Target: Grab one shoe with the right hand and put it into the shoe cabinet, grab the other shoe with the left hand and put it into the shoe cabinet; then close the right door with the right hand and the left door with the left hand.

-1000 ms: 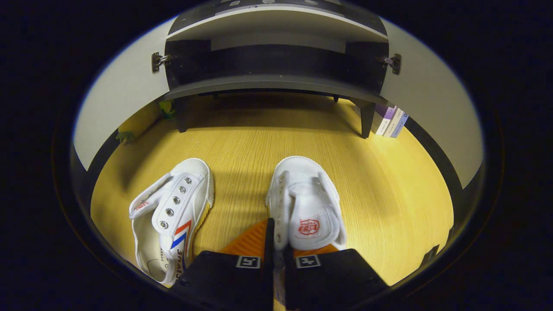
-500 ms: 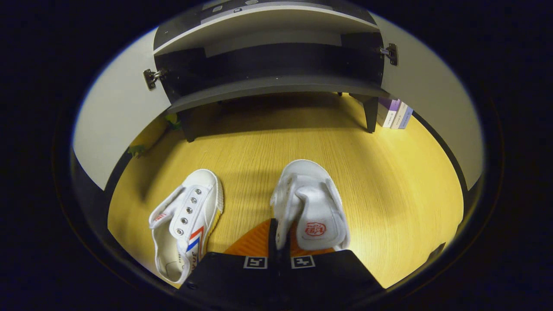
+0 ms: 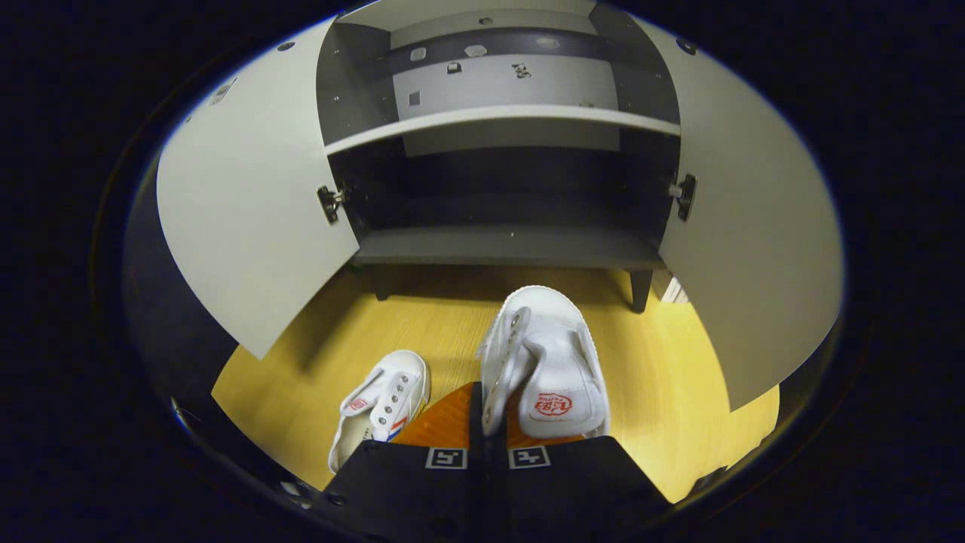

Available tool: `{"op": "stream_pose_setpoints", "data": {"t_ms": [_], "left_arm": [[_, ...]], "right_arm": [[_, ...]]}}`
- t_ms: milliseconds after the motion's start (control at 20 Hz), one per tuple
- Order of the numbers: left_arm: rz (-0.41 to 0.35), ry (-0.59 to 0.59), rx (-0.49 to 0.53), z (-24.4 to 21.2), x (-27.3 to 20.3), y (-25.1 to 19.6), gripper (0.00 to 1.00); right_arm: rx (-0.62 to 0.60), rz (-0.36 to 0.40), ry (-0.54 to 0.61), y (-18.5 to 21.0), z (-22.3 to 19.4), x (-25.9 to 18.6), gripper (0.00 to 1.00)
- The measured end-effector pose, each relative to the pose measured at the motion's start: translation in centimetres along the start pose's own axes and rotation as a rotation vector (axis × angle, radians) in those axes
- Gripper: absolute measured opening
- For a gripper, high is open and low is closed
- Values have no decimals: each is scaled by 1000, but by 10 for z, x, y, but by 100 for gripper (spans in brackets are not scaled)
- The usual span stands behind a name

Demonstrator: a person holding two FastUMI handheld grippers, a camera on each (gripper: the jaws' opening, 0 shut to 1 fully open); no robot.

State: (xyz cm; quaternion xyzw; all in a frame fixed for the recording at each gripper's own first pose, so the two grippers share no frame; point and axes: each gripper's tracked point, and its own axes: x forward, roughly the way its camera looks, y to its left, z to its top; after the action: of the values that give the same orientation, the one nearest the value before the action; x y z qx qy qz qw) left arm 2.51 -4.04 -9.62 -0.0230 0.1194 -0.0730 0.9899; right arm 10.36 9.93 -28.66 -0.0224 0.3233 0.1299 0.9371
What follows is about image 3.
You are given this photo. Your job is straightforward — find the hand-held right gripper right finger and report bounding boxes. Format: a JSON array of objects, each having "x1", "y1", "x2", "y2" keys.
[{"x1": 489, "y1": 411, "x2": 673, "y2": 543}]

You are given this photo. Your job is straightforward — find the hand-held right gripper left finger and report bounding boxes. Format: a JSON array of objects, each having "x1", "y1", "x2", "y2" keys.
[{"x1": 323, "y1": 381, "x2": 489, "y2": 543}]

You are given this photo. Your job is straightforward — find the white canvas shoe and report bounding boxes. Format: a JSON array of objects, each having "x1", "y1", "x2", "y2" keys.
[
  {"x1": 477, "y1": 285, "x2": 610, "y2": 440},
  {"x1": 328, "y1": 349, "x2": 431, "y2": 474}
]

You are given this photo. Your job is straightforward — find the white shoe cabinet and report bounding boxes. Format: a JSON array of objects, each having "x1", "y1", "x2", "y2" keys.
[{"x1": 315, "y1": 0, "x2": 683, "y2": 314}]

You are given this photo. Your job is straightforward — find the white cabinet door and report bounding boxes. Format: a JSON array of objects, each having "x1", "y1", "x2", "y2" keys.
[
  {"x1": 637, "y1": 19, "x2": 845, "y2": 413},
  {"x1": 156, "y1": 19, "x2": 361, "y2": 360}
]

